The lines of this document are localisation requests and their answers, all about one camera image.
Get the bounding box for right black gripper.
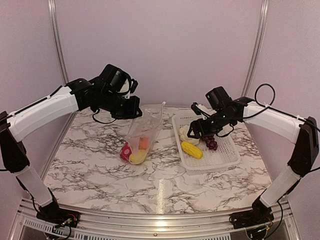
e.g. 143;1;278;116
187;109;235;139

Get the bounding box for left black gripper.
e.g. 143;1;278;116
99;90;143;120

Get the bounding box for orange toy pumpkin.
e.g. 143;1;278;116
138;137;149;150

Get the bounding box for clear zip top bag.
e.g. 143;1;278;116
119;101;166;164

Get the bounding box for white plastic basket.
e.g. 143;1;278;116
171;113;241;175

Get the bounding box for red toy bell pepper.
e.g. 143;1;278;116
119;142;132;162

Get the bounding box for yellow toy fruit front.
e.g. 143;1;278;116
129;149;147;165

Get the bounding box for yellow toy fruit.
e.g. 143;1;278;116
181;141;203;159
129;149;147;165

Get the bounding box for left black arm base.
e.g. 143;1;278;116
36;189;81;228

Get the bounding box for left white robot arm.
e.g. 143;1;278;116
0;77;143;223

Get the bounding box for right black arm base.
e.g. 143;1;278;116
229;197;275;229

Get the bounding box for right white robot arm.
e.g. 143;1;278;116
187;97;319;208

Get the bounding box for white toy cauliflower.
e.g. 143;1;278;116
179;125;200;146

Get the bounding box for yellow toy fruit back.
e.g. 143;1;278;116
181;141;203;159

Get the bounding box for dark red toy grapes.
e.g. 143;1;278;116
201;136;218;151

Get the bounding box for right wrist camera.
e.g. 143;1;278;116
191;86;233;117

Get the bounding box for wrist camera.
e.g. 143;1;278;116
191;86;233;117
94;64;138;97

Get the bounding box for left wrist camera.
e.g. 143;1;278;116
94;64;138;97

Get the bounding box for right aluminium frame post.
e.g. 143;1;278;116
241;0;270;97

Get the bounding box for aluminium frame post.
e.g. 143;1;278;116
47;0;69;85
241;0;270;97

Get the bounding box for front aluminium rail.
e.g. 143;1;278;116
9;197;301;240

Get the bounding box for left aluminium frame post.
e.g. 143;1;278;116
47;0;69;85

